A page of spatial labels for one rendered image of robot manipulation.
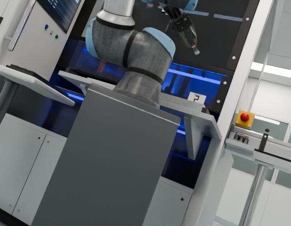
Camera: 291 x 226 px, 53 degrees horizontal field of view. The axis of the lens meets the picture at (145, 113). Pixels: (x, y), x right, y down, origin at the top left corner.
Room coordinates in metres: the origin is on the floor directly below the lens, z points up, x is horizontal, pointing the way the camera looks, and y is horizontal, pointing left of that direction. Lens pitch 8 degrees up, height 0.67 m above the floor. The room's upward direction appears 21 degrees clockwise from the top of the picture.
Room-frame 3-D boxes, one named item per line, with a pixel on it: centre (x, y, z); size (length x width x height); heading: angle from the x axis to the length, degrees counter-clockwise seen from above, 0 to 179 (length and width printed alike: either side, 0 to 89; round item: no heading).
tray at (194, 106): (1.24, -0.14, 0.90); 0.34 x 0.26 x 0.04; 157
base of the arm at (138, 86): (0.85, 0.04, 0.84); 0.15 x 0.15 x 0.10
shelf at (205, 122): (1.35, 0.00, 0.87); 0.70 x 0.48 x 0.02; 67
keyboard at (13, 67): (1.44, 0.53, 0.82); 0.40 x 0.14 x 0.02; 168
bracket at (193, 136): (1.24, -0.22, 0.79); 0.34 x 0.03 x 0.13; 157
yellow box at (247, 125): (1.36, -0.46, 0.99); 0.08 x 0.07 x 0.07; 157
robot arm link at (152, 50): (0.86, 0.05, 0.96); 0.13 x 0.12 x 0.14; 82
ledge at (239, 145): (1.39, -0.49, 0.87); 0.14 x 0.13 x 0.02; 157
